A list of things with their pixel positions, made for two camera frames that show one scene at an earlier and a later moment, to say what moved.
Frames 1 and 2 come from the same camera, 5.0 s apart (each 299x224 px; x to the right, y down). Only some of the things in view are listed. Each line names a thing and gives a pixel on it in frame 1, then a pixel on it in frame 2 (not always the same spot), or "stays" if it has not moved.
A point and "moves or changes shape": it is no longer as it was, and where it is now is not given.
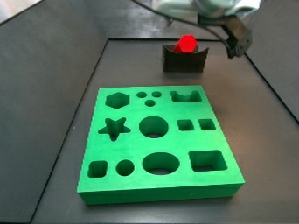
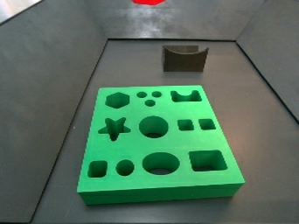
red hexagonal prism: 185,44 moves or changes shape
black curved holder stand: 183,62 stays
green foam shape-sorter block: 154,147 stays
